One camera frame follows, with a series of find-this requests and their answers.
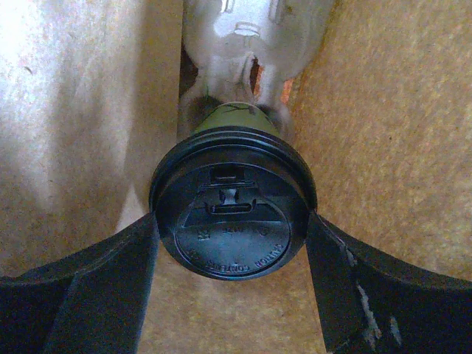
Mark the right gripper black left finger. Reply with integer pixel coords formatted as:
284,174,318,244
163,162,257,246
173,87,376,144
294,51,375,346
1,213,159,353

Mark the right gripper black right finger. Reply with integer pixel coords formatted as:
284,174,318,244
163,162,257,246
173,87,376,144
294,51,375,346
306,212,471,353

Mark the green brown paper bag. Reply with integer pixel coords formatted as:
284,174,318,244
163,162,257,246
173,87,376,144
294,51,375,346
1,1,471,353

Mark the green paper coffee cup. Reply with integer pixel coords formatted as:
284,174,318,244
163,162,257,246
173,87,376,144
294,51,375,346
192,102,280,137

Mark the brown pulp cup carrier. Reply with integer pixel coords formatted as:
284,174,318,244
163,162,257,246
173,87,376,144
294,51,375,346
177,1,334,141

